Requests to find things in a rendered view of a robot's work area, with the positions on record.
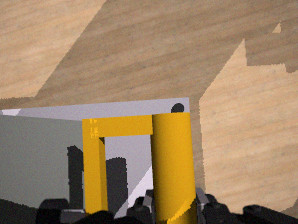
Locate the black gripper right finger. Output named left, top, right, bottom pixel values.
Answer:
left=195, top=187, right=298, bottom=224

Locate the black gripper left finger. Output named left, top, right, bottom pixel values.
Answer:
left=72, top=189, right=156, bottom=224

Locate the grey flat metal plate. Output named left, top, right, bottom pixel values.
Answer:
left=0, top=97, right=190, bottom=218

